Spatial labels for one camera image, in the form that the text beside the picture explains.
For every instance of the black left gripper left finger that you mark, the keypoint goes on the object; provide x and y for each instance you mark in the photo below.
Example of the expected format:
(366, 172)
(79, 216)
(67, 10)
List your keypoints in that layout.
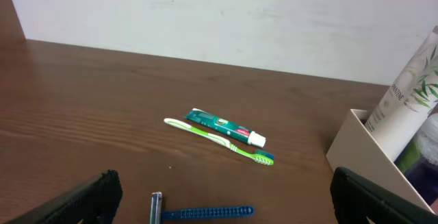
(93, 202)

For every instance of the white shampoo tube leaf print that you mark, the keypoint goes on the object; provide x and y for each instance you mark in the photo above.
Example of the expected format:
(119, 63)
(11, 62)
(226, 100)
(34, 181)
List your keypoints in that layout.
(408, 101)

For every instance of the green toothpaste tube white cap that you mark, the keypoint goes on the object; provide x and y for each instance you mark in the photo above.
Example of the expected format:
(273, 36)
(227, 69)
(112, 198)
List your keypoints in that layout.
(226, 127)

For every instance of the white cardboard box pink inside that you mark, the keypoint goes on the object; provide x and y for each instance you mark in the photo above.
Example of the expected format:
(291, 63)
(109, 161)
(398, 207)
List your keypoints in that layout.
(355, 149)

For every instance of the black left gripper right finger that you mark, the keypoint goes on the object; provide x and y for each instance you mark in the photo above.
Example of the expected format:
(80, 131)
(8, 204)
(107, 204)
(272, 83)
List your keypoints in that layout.
(360, 201)

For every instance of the green white toothbrush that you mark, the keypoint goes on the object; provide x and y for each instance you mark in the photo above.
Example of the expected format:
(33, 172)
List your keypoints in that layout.
(258, 156)

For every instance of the blue disposable razor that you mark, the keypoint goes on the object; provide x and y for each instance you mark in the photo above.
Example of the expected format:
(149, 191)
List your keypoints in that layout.
(158, 214)

